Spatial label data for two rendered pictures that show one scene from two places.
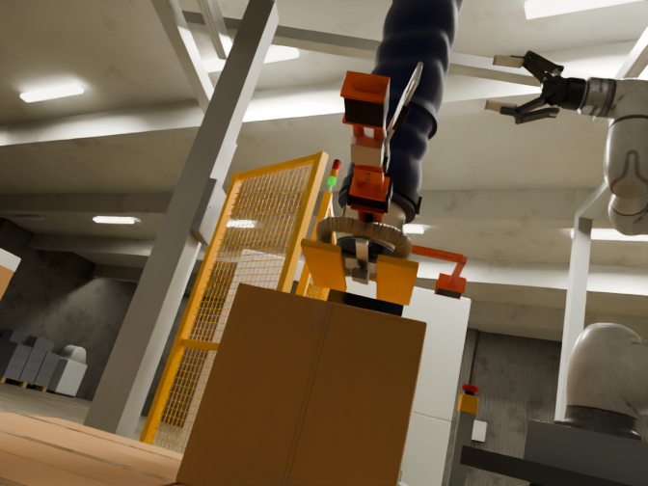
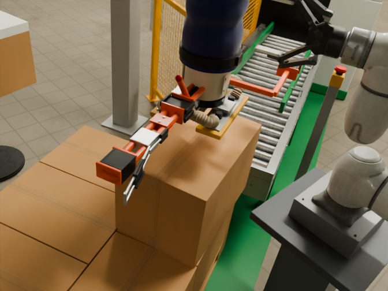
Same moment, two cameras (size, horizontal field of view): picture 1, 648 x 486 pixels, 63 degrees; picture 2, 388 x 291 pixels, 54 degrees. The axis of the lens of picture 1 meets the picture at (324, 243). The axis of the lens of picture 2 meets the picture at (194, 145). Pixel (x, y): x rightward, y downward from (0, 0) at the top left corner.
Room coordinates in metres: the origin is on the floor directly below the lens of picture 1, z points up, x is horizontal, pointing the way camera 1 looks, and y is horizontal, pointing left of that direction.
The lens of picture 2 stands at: (0.05, -0.32, 1.90)
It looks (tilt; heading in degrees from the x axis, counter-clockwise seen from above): 37 degrees down; 9
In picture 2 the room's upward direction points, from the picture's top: 8 degrees clockwise
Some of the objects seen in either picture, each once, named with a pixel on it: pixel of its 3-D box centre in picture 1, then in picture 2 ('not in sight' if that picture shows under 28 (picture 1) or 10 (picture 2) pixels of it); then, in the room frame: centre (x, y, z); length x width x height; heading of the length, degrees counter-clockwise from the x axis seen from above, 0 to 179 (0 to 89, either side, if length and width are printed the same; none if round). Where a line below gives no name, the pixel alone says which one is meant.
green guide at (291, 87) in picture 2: not in sight; (306, 66); (3.20, -0.67, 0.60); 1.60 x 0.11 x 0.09; 171
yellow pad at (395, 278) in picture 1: (396, 277); (224, 109); (1.34, -0.21, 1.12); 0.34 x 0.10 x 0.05; 170
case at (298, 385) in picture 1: (325, 413); (190, 175); (1.35, -0.11, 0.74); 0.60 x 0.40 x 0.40; 167
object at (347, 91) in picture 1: (364, 100); (116, 165); (0.77, 0.00, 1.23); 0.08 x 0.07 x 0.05; 170
